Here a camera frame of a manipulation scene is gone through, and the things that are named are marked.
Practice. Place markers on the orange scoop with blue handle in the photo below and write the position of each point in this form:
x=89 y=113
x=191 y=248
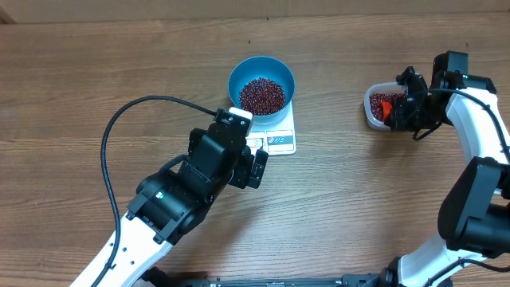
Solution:
x=383 y=110

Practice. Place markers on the clear plastic container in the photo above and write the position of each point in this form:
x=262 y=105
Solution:
x=389 y=87

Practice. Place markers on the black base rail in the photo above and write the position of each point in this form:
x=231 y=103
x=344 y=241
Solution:
x=279 y=282

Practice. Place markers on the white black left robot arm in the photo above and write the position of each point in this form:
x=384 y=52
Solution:
x=174 y=200

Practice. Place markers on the white kitchen scale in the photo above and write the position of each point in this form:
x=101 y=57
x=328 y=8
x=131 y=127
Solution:
x=274 y=133

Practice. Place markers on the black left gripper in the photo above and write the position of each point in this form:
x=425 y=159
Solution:
x=242 y=177

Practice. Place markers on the teal bowl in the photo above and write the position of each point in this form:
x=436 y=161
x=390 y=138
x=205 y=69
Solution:
x=261 y=66

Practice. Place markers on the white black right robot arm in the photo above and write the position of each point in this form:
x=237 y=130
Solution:
x=470 y=228

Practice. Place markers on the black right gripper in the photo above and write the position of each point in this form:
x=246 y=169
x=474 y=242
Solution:
x=400 y=120

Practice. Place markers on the red beans in bowl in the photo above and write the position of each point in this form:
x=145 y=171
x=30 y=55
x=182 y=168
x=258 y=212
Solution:
x=262 y=97

